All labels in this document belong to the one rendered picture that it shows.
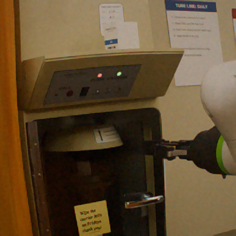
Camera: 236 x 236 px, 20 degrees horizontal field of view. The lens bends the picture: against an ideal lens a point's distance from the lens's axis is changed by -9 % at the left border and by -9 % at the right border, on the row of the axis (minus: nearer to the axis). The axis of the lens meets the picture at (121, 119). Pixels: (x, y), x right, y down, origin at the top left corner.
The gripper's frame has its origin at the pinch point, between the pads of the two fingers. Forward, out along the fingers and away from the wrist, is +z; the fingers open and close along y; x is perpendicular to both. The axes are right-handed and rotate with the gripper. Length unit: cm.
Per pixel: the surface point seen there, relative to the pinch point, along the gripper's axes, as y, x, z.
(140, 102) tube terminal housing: 0.2, -9.2, 4.8
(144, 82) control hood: 2.4, -13.2, -0.9
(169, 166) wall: -36, 12, 48
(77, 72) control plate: 18.9, -16.1, -4.0
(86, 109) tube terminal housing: 12.8, -8.8, 4.8
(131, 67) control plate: 7.1, -16.2, -4.1
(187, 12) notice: -48, -35, 48
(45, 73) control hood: 26.0, -16.7, -4.4
